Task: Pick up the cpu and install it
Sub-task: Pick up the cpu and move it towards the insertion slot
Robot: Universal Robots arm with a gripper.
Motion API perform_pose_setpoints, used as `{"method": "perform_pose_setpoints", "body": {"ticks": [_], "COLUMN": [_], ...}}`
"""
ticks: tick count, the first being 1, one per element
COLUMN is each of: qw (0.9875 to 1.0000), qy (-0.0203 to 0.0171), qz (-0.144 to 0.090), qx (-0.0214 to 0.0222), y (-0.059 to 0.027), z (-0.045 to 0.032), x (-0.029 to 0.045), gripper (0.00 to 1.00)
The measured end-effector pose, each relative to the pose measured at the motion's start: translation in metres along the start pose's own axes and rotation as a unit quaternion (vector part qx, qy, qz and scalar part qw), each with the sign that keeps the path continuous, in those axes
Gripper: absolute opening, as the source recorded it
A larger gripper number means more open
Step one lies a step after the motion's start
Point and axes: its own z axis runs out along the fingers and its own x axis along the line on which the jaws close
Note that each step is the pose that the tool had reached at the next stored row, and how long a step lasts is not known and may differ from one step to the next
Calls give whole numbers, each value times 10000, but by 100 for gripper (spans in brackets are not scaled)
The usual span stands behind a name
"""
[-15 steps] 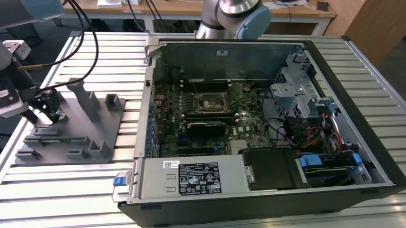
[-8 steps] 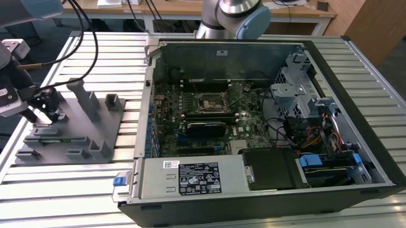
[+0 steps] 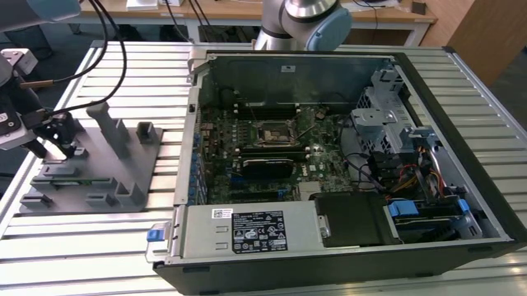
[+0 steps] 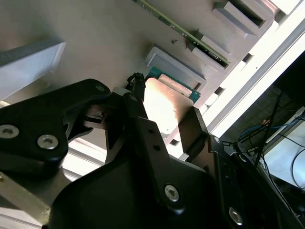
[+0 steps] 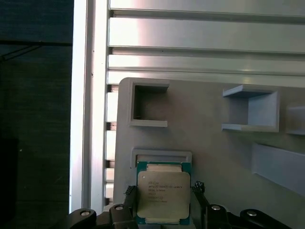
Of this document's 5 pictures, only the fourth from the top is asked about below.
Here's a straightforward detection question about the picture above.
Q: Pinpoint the silver CPU with green edge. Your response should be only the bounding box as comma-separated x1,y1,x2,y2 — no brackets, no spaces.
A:
142,66,202,134

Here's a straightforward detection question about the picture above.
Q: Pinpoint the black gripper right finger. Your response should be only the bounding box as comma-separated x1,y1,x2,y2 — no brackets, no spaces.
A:
178,107,305,229

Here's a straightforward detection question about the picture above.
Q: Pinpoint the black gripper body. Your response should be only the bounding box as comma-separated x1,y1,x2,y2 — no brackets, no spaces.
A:
49,125,231,229

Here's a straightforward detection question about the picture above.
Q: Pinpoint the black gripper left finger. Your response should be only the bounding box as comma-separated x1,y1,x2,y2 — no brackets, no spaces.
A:
0,73,187,214

